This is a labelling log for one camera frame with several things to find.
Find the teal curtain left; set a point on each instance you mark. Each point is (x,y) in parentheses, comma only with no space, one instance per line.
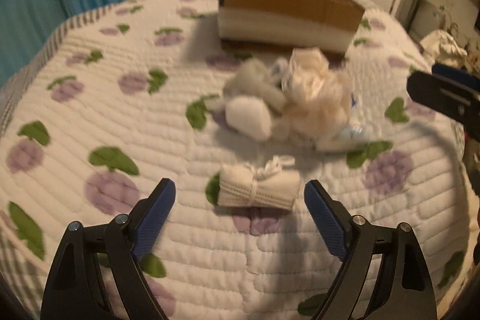
(25,25)

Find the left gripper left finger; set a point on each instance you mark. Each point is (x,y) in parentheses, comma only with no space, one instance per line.
(75,287)

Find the cream plastic bag bundle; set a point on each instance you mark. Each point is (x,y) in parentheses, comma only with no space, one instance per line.
(318,98)

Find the white towel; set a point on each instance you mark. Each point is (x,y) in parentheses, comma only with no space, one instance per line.
(274,185)

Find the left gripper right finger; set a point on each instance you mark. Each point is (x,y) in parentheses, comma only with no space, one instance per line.
(403,287)

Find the white clothes pile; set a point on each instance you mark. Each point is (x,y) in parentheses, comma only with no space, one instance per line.
(439,46)

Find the cardboard box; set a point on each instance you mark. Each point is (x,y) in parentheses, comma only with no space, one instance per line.
(279,25)

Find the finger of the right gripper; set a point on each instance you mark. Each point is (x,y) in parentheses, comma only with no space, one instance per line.
(460,76)
(443,95)

